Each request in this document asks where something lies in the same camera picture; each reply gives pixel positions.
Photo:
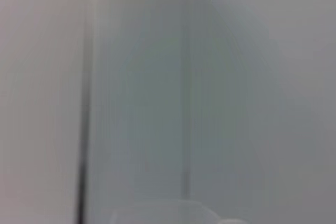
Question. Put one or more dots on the clear plastic measuring cup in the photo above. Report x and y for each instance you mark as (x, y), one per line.
(162, 213)

